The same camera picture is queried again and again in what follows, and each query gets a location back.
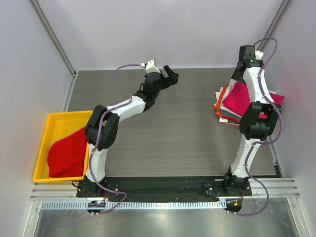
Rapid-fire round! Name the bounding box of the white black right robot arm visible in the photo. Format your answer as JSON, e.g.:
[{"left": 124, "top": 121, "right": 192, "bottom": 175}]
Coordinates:
[{"left": 221, "top": 45, "right": 281, "bottom": 196}]

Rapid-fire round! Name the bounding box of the aluminium frame post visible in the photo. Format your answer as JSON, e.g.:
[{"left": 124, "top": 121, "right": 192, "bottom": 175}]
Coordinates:
[
  {"left": 256, "top": 0, "right": 293, "bottom": 52},
  {"left": 28, "top": 0, "right": 76, "bottom": 78}
]

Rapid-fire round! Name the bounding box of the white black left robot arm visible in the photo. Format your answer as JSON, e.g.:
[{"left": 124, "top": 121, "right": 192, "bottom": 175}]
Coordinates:
[{"left": 83, "top": 61, "right": 179, "bottom": 198}]

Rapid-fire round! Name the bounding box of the red t-shirt in bin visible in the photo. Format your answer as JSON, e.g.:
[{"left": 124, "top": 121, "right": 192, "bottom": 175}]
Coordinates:
[{"left": 47, "top": 127, "right": 87, "bottom": 178}]

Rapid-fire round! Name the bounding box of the white slotted cable duct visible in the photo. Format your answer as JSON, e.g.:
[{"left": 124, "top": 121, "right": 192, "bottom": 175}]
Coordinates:
[{"left": 41, "top": 200, "right": 226, "bottom": 211}]

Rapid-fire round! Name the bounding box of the orange folded t-shirt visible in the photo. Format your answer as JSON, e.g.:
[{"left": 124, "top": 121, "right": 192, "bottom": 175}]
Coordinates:
[{"left": 214, "top": 85, "right": 240, "bottom": 124}]

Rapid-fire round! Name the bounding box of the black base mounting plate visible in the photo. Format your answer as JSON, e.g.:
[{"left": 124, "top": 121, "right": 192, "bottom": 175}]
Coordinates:
[{"left": 75, "top": 176, "right": 253, "bottom": 203}]

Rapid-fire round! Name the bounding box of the right aluminium frame post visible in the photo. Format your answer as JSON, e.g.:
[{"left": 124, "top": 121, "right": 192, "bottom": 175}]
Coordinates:
[{"left": 256, "top": 0, "right": 293, "bottom": 52}]

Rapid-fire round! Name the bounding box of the pink t-shirt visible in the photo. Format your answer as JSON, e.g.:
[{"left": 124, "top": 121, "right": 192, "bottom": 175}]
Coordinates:
[{"left": 221, "top": 81, "right": 285, "bottom": 120}]

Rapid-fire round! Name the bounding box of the white folded t-shirt on stack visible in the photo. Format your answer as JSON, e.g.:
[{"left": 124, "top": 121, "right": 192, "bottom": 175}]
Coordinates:
[{"left": 223, "top": 79, "right": 250, "bottom": 107}]

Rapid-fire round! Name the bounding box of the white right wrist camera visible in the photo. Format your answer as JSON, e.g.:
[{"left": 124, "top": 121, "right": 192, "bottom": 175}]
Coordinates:
[{"left": 255, "top": 50, "right": 264, "bottom": 60}]

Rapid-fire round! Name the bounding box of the white folded t-shirt lower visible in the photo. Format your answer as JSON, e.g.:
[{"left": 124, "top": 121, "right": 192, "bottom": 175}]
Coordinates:
[{"left": 220, "top": 92, "right": 240, "bottom": 126}]

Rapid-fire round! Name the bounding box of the yellow plastic bin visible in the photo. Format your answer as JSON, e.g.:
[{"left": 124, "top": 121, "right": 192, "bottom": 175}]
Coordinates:
[{"left": 33, "top": 110, "right": 92, "bottom": 183}]

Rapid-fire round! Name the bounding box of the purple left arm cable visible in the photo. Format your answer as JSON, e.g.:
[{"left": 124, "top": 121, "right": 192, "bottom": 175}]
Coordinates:
[{"left": 88, "top": 63, "right": 146, "bottom": 223}]

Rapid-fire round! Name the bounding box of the left aluminium frame post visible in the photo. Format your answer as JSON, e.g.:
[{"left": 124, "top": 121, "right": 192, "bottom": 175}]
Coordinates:
[{"left": 28, "top": 0, "right": 76, "bottom": 78}]

